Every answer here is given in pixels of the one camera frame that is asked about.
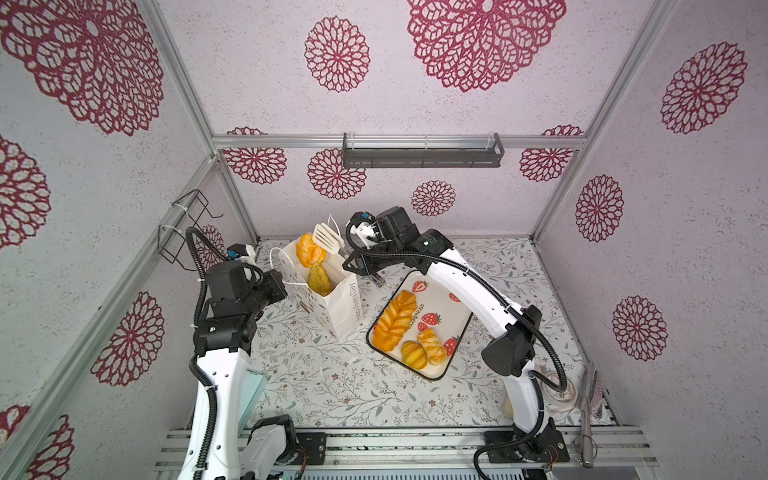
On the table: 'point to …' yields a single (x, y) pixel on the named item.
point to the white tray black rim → (416, 324)
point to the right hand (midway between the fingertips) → (347, 258)
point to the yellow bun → (414, 354)
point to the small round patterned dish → (557, 400)
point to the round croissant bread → (309, 254)
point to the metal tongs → (330, 240)
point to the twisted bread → (435, 351)
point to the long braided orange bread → (394, 321)
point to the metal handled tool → (590, 382)
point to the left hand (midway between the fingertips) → (280, 280)
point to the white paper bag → (338, 312)
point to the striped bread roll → (319, 280)
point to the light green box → (252, 385)
